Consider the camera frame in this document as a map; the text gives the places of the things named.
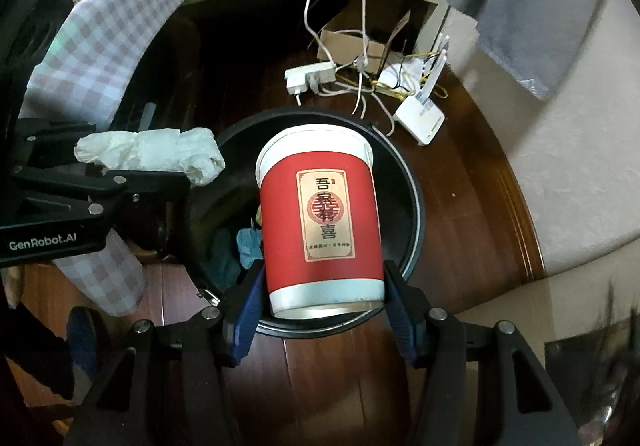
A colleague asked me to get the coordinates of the white power strip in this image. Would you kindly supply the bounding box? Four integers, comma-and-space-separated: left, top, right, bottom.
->
284, 61, 337, 97

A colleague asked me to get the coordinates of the cardboard box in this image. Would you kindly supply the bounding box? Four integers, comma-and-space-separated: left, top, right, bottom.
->
317, 11, 413, 72

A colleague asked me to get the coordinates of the white tissue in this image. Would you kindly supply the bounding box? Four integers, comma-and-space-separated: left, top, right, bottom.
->
74, 127, 226, 187

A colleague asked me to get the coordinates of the red paper cup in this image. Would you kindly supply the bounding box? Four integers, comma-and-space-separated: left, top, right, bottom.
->
255, 124, 386, 319

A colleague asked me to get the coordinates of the blue shoe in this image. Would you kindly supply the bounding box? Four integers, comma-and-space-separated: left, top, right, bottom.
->
67, 306, 101, 377

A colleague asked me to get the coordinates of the light blue crumpled cloth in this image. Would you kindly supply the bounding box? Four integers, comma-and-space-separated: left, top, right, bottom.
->
236, 226, 265, 272

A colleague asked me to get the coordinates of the grey hanging cloth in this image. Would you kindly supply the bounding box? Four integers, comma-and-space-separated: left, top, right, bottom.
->
446, 0, 613, 102

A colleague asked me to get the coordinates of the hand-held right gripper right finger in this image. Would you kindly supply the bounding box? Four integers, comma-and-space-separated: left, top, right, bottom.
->
382, 260, 583, 446

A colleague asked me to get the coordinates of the white router with antennas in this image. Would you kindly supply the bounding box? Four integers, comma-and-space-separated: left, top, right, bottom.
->
392, 33, 451, 146

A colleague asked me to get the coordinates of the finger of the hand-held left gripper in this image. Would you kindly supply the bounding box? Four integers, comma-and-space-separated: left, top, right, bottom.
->
10, 161, 196, 229
12, 118, 98, 166

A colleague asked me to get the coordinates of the dark feathery object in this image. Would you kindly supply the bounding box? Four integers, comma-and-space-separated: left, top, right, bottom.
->
595, 276, 640, 427

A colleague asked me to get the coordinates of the pink checkered tablecloth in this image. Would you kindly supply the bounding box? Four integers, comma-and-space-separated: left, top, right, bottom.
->
22, 0, 228, 318

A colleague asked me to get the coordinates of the thick white cable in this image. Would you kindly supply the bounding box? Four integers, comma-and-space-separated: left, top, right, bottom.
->
357, 0, 372, 119

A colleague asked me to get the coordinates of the black round trash bin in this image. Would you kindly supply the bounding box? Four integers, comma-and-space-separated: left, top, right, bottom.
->
187, 108, 426, 339

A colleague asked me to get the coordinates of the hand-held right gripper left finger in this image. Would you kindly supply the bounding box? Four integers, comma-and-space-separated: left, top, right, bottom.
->
62, 260, 267, 446

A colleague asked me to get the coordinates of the white modem box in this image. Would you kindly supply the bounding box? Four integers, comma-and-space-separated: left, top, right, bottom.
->
377, 57, 426, 94

